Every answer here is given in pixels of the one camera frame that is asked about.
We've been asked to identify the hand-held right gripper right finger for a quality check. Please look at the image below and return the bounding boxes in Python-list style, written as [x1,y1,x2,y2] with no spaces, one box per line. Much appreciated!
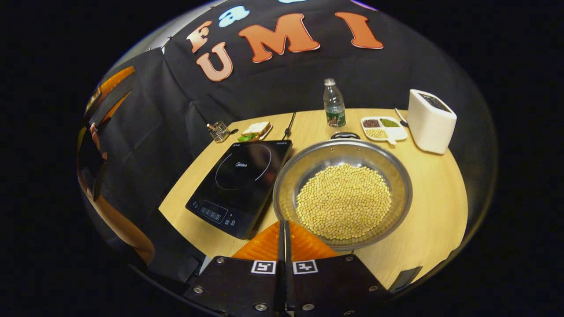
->
[284,220,393,317]

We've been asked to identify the row of black cloth clips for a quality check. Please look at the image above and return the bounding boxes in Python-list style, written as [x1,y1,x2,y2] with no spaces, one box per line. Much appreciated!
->
[145,33,177,52]

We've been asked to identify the black induction cooktop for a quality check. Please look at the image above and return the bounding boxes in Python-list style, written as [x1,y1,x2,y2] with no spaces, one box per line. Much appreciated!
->
[185,140,293,240]

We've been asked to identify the white toaster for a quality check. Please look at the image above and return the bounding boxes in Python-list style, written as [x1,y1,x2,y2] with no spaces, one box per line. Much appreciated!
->
[407,89,457,155]

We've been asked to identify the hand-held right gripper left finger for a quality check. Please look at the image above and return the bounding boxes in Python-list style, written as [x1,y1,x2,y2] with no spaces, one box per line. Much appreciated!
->
[183,220,286,317]

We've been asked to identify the stainless steel pot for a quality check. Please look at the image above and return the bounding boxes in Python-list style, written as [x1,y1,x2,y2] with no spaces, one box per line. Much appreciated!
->
[272,132,414,251]

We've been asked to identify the large heap of soybeans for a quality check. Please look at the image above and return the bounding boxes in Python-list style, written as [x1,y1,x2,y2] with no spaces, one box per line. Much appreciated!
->
[296,163,393,241]

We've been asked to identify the black backdrop cloth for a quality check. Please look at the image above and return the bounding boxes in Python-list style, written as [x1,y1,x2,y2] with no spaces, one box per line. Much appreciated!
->
[79,0,498,282]

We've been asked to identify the clear plastic water bottle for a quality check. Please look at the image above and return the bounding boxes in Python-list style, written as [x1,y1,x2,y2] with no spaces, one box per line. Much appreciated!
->
[323,78,346,128]

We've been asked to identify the black power cable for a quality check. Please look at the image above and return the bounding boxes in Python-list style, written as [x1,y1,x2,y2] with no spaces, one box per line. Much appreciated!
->
[284,112,297,140]

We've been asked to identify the white divided dish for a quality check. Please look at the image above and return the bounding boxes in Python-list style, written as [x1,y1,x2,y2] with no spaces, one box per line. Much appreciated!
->
[360,116,408,146]

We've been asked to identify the sandwich with lettuce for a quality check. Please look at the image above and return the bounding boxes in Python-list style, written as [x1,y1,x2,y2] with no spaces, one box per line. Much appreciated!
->
[238,122,271,142]

